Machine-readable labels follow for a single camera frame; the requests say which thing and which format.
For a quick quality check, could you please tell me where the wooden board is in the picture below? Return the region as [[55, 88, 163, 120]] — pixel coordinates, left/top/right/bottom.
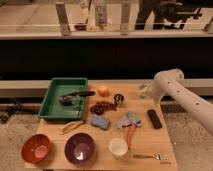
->
[[25, 83, 178, 171]]

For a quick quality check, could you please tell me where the blue crumpled cloth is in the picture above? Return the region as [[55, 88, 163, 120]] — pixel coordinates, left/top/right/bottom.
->
[[116, 111, 142, 129]]

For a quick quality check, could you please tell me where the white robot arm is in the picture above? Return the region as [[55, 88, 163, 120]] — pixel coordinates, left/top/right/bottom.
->
[[148, 69, 213, 135]]

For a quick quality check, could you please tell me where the orange fruit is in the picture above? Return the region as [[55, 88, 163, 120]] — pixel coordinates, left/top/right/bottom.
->
[[97, 86, 109, 97]]

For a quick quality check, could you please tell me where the black handled can opener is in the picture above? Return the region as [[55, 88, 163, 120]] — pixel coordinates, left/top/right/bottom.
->
[[59, 91, 95, 106]]

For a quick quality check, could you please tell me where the small metal cup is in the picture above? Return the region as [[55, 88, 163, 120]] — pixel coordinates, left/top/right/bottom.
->
[[114, 94, 124, 106]]

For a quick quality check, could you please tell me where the dark grape bunch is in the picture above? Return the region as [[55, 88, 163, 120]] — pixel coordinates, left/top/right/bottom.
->
[[90, 101, 116, 115]]

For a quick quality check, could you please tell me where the green plastic tray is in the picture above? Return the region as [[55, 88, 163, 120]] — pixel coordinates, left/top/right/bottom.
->
[[39, 78, 88, 121]]

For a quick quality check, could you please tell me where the yellow banana toy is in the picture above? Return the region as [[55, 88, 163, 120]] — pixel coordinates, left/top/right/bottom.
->
[[61, 120, 85, 134]]

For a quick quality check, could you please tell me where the silver spoon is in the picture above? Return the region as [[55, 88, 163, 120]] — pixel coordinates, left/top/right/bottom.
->
[[133, 153, 168, 161]]

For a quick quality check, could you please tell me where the orange bowl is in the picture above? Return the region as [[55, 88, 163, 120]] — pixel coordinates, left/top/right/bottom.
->
[[21, 134, 51, 164]]

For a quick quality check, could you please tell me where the blue sponge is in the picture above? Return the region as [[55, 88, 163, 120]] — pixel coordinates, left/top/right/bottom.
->
[[91, 114, 110, 130]]

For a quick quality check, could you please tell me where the black remote block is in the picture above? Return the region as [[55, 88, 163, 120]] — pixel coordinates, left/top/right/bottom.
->
[[147, 109, 162, 129]]

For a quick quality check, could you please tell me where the purple bowl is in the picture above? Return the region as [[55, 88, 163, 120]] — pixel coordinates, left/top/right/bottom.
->
[[64, 133, 95, 164]]

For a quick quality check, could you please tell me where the orange red pepper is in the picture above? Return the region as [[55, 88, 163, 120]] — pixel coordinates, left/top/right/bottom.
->
[[126, 124, 136, 149]]

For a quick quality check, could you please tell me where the white cup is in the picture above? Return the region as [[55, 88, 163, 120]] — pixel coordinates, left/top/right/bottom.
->
[[108, 138, 128, 159]]

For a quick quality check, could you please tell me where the light blue cup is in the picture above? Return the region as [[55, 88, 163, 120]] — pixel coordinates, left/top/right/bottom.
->
[[138, 85, 149, 99]]

